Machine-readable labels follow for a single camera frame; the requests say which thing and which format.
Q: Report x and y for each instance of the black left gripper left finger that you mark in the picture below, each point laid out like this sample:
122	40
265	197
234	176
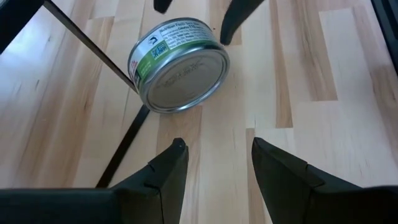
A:
158	193

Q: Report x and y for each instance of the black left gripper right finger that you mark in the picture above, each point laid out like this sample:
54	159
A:
292	193

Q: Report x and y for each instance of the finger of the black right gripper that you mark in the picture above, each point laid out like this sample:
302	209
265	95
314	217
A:
161	4
236	18

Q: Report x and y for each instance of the silver-lid seafood can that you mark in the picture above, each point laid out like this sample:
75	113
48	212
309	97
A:
183	77

